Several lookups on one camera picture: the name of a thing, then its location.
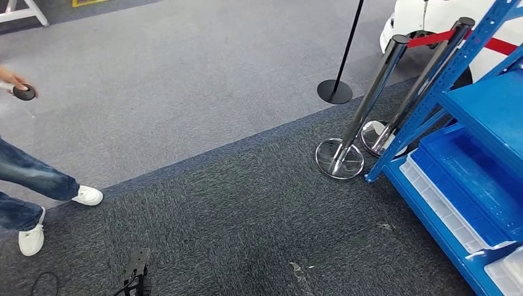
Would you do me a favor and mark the person's hand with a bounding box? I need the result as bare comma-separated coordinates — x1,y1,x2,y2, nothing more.
0,65,39,99

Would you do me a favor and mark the white slatted plastic crate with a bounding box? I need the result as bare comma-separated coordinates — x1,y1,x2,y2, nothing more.
399,149,516,255

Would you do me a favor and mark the black round handheld controller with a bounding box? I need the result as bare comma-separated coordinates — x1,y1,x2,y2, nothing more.
0,81,38,102

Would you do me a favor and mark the white plastic tray stack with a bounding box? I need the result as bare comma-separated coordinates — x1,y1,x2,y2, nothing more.
484,246,523,296

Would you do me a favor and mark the black floor cable loop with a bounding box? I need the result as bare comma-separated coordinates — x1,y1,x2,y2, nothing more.
30,271,60,296

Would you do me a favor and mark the person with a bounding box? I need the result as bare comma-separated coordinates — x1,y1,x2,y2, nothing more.
0,65,104,257

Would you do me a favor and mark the thin black pole stand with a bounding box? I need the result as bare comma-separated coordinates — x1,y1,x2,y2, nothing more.
317,0,364,105

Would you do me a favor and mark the red barrier belt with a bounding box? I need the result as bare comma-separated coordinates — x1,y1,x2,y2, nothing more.
466,30,520,57
407,29,458,49

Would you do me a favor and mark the blue metal shelf rack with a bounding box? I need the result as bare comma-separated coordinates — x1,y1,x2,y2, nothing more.
363,0,523,296

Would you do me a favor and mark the blue plastic bin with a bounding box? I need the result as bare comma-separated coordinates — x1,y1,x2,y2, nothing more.
410,126,523,246

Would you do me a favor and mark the chrome stanchion post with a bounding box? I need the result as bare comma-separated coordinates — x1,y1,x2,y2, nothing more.
315,35,411,181
360,17,476,158

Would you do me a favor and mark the black bracket with cable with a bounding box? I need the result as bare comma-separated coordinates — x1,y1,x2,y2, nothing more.
112,248,152,296

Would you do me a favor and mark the white car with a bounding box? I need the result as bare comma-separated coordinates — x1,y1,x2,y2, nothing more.
379,0,523,89

